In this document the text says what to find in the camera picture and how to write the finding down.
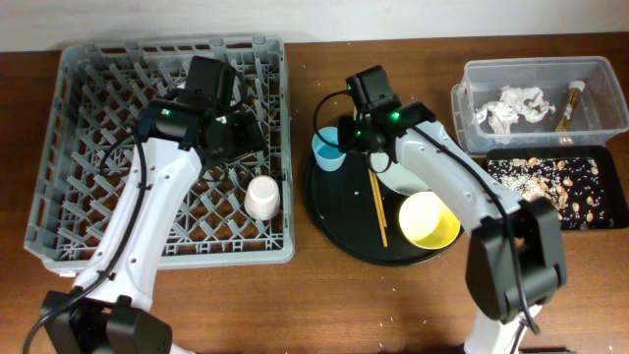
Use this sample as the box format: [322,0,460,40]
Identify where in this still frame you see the light blue plastic cup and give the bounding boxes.
[312,127,346,172]

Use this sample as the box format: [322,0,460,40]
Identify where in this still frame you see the white paper cup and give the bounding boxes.
[244,175,280,220]

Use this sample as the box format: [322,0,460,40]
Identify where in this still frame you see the yellow bowl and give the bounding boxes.
[398,191,461,251]

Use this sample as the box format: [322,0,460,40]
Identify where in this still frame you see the gold foil wrapper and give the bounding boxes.
[556,81,585,133]

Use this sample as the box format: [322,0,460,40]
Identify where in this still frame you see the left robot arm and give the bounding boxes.
[23,56,265,353]

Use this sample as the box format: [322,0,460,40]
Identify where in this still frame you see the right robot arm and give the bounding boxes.
[339,65,567,353]

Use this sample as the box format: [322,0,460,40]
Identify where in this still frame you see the grey dishwasher rack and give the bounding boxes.
[24,35,295,276]

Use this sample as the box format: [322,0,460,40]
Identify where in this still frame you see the clear plastic waste bin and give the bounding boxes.
[451,56,628,157]

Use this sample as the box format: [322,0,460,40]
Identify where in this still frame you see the wooden chopstick right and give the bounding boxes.
[370,172,387,228]

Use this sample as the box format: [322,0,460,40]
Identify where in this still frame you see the wooden chopstick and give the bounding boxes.
[370,172,387,228]
[369,170,388,248]

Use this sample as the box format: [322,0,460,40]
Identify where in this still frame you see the white round plate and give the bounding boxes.
[370,152,429,196]

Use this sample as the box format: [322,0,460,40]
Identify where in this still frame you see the wooden chopstick left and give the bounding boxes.
[369,170,388,248]

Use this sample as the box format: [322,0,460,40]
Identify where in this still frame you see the round black tray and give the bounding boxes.
[304,154,446,266]

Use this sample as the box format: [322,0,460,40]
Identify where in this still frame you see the crumpled white napkin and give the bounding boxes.
[473,86,556,145]

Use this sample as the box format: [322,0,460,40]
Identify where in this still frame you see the food scraps pile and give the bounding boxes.
[486,157,614,230]

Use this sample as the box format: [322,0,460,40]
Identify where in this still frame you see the black rectangular tray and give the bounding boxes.
[484,146,628,230]

